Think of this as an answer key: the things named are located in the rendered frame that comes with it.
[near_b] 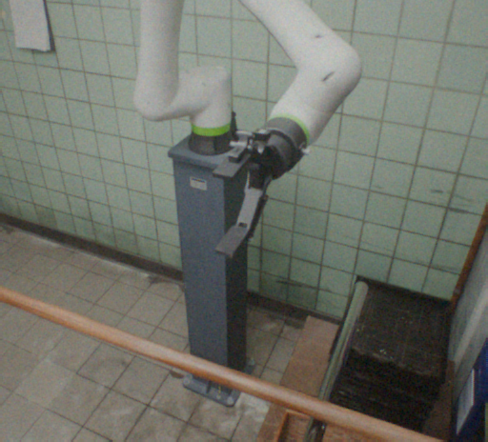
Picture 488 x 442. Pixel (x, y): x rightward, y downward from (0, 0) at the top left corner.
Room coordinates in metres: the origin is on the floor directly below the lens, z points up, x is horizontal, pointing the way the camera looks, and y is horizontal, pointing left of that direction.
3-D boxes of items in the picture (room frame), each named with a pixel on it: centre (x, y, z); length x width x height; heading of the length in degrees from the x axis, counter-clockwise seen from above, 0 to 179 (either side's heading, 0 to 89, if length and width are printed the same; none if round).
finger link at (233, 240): (0.57, 0.01, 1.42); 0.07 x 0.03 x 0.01; 157
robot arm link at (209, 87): (1.32, 0.10, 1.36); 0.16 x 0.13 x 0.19; 118
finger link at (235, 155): (0.59, 0.00, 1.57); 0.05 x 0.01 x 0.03; 157
